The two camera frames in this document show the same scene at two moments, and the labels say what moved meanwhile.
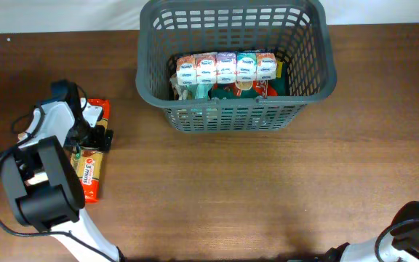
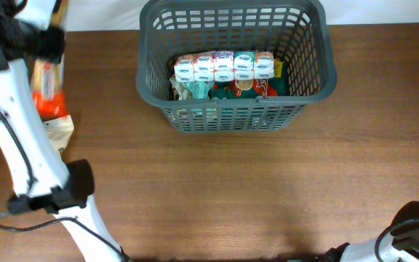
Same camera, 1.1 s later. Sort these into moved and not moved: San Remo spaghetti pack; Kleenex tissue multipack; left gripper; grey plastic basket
Moved: San Remo spaghetti pack; left gripper
Not moved: grey plastic basket; Kleenex tissue multipack
